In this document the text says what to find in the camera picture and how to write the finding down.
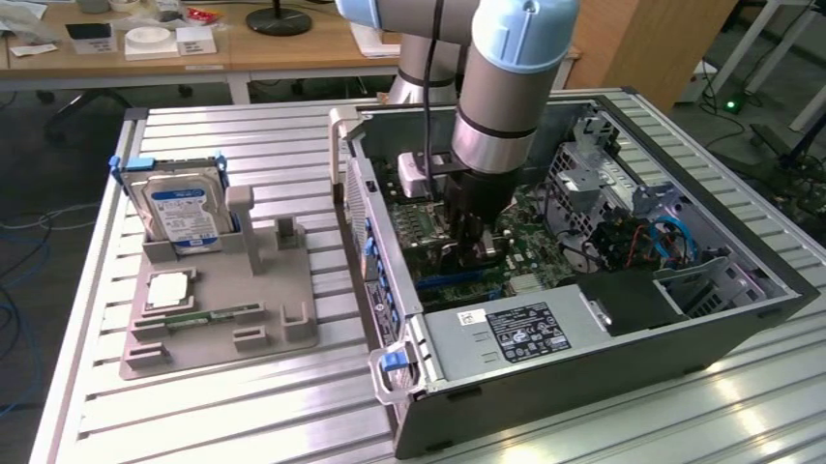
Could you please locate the plain white box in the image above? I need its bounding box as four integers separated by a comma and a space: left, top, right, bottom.
174, 25, 217, 57

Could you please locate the blue expansion slot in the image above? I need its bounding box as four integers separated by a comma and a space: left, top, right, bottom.
415, 271, 491, 290

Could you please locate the blue data wire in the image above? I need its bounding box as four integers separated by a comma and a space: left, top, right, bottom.
648, 216, 699, 263

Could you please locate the perforated metal drive cage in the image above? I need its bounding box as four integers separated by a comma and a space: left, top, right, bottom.
547, 103, 642, 233

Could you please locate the black round lamp base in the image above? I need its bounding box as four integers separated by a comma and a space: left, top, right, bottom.
244, 0, 315, 37

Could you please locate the black and white box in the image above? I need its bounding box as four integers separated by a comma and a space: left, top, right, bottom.
62, 22, 121, 56

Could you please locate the green motherboard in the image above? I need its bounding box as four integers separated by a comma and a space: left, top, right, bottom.
371, 161, 581, 315

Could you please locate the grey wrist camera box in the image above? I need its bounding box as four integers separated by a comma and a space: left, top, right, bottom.
396, 152, 453, 200

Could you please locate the black power wire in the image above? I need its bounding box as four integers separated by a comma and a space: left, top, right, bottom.
543, 183, 599, 277

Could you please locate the metal disk bay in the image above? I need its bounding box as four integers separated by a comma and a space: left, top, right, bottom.
650, 254, 776, 321

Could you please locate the wooden cabinet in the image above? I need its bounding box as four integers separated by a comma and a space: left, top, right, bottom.
567, 0, 740, 110

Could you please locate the green RAM stick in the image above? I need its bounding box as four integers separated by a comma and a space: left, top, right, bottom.
160, 305, 260, 329

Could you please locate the grey parts rack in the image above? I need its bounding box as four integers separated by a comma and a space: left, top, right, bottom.
118, 183, 321, 381

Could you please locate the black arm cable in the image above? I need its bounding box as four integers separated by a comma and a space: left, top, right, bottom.
421, 0, 448, 195

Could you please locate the stack of white papers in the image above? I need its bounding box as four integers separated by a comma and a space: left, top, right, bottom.
348, 20, 403, 60

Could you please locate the silver CPU chip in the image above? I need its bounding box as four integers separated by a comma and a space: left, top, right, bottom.
144, 275, 192, 308

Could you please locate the silver chipset heat sink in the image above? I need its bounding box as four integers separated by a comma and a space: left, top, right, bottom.
508, 277, 551, 297

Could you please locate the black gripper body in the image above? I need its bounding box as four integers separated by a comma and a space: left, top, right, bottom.
447, 168, 523, 227

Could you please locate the open black PC case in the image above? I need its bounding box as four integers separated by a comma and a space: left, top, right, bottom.
327, 86, 822, 460

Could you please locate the white desk frame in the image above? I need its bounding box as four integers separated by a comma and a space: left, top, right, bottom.
706, 0, 826, 132

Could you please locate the hard disk in blue carrier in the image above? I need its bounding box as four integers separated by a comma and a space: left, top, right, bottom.
109, 152, 235, 256

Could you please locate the grey power supply unit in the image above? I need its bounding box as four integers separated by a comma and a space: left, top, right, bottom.
417, 284, 611, 384

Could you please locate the wooden desk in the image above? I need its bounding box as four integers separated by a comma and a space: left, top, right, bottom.
0, 0, 581, 105

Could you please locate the white box with round dish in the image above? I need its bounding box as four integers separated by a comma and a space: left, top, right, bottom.
122, 26, 181, 62

